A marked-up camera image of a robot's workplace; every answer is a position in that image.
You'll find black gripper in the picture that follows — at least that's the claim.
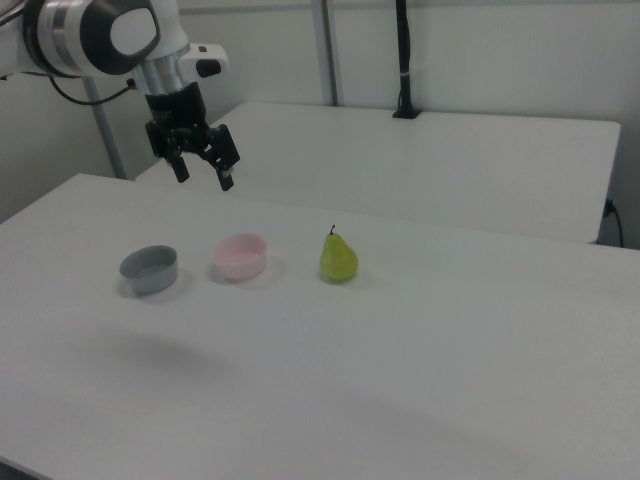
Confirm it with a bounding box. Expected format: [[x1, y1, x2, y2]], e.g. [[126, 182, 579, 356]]
[[144, 81, 242, 193]]

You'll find white side table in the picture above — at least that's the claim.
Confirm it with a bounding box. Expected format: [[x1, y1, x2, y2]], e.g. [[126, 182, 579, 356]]
[[134, 101, 623, 246]]

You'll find pink plastic bowl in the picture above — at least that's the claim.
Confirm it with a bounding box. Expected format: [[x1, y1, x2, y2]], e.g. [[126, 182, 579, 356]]
[[211, 232, 269, 282]]

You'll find black pole with base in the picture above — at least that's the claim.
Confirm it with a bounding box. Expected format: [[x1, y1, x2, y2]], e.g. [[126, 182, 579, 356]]
[[391, 0, 423, 120]]

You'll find grey metal frame post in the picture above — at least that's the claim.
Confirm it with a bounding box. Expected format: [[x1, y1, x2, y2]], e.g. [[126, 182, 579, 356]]
[[310, 0, 347, 107], [81, 76, 127, 180]]

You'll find grey plastic bowl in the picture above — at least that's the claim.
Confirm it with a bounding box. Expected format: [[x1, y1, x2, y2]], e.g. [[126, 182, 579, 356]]
[[118, 244, 180, 295]]

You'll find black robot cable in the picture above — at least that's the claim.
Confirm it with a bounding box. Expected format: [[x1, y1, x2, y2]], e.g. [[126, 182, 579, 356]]
[[46, 74, 139, 107]]

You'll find black wall cable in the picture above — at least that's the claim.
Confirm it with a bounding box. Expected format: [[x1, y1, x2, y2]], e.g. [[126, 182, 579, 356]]
[[604, 198, 625, 248]]

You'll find green pear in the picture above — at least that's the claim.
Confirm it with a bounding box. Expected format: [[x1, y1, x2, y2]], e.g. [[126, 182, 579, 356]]
[[318, 224, 360, 286]]

